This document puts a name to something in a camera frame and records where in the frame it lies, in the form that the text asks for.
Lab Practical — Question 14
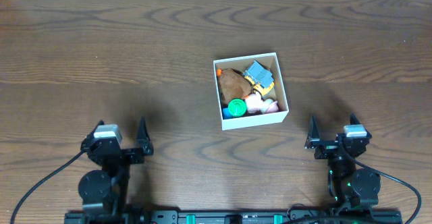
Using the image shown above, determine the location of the white pink duck figure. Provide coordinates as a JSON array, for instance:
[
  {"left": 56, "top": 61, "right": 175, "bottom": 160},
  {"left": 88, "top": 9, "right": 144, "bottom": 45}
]
[{"left": 244, "top": 92, "right": 279, "bottom": 114}]

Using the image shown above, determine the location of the right black cable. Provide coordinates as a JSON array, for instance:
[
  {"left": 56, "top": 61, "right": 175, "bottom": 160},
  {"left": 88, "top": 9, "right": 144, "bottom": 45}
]
[{"left": 337, "top": 146, "right": 423, "bottom": 224}]

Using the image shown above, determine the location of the left black cable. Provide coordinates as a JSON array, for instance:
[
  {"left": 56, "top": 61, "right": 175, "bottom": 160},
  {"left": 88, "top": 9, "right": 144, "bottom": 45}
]
[{"left": 9, "top": 150, "right": 86, "bottom": 224}]

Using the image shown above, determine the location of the yellow grey toy truck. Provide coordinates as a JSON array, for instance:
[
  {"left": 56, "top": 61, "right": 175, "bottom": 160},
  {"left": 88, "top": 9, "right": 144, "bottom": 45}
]
[{"left": 243, "top": 60, "right": 275, "bottom": 97}]

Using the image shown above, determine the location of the green round spinner toy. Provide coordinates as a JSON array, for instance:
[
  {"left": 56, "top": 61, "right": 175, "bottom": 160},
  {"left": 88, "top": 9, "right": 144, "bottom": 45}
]
[{"left": 228, "top": 99, "right": 247, "bottom": 117}]

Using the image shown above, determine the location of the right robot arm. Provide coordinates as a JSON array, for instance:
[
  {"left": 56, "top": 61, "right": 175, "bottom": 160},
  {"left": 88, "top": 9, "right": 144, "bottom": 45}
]
[{"left": 304, "top": 115, "right": 381, "bottom": 209}]

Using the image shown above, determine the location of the white cardboard box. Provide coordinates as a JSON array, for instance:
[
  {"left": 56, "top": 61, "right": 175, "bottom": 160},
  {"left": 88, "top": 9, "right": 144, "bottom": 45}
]
[{"left": 213, "top": 53, "right": 289, "bottom": 130}]

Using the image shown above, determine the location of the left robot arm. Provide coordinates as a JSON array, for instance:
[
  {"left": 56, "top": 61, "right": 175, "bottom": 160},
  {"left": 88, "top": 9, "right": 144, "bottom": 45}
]
[{"left": 78, "top": 118, "right": 154, "bottom": 216}]

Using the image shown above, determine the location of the black cable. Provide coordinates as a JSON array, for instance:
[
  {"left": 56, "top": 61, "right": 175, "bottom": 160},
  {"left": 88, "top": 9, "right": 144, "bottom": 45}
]
[
  {"left": 9, "top": 150, "right": 86, "bottom": 224},
  {"left": 337, "top": 146, "right": 423, "bottom": 224}
]

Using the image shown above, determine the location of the multicolour puzzle cube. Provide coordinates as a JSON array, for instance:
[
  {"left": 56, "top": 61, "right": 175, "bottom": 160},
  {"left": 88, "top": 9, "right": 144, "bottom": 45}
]
[{"left": 222, "top": 107, "right": 233, "bottom": 119}]

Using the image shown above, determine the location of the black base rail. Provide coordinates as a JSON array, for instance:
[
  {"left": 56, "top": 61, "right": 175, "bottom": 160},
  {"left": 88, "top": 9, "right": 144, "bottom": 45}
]
[{"left": 63, "top": 208, "right": 403, "bottom": 224}]

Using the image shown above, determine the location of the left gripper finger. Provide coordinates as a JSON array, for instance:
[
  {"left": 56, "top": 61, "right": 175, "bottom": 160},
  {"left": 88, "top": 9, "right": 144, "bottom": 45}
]
[
  {"left": 136, "top": 117, "right": 152, "bottom": 149},
  {"left": 82, "top": 120, "right": 105, "bottom": 144}
]

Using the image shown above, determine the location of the brown plush toy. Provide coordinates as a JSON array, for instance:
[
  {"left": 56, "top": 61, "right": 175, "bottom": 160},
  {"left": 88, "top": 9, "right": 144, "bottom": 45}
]
[{"left": 216, "top": 68, "right": 252, "bottom": 105}]

